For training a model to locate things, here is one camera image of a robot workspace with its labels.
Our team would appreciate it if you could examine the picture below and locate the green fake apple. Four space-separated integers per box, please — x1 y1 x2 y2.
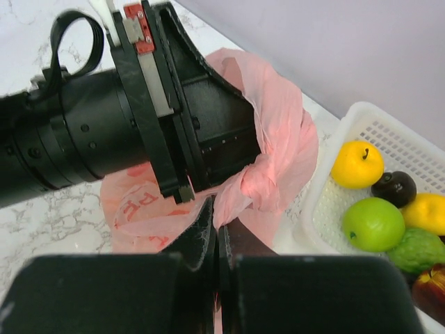
341 197 405 253

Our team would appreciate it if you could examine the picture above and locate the dark purple fake fruit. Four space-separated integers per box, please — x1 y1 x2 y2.
371 170 417 208

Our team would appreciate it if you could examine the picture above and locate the pink plastic bag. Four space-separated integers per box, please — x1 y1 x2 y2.
100 48 318 253

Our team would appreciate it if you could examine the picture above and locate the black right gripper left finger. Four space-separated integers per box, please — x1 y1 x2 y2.
1 198 216 333

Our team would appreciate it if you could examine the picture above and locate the yellow fake lemon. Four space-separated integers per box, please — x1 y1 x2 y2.
401 193 444 236

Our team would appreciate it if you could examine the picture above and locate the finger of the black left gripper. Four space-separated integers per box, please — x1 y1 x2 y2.
154 2 260 191

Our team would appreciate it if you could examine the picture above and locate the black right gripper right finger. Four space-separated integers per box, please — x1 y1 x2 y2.
218 220 423 333

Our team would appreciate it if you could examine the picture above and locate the dark red fake apple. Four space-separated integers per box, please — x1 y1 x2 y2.
412 263 444 325

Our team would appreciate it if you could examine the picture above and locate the green fake lime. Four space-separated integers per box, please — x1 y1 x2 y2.
386 228 444 275

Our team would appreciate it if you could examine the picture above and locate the yellow fake apple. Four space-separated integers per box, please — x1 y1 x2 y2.
330 141 385 189

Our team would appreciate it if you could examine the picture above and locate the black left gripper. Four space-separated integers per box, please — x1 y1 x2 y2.
1 1 209 207

